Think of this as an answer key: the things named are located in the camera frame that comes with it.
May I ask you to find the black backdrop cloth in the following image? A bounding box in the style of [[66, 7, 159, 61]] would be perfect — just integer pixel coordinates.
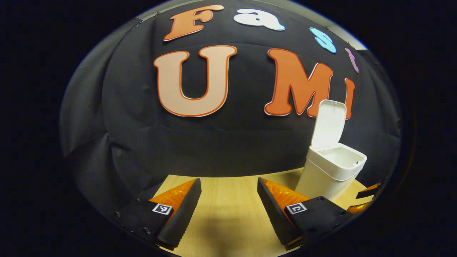
[[60, 0, 402, 222]]

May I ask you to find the white desktop garbage bin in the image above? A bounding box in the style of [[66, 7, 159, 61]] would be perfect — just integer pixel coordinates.
[[295, 100, 367, 201]]

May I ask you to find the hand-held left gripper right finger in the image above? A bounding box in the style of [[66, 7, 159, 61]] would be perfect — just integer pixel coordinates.
[[257, 177, 352, 250]]

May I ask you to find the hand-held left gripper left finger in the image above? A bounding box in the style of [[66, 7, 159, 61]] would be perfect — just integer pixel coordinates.
[[114, 178, 202, 250]]

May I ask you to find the wooden desktop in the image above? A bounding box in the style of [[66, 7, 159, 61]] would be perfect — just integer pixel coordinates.
[[154, 168, 375, 257]]

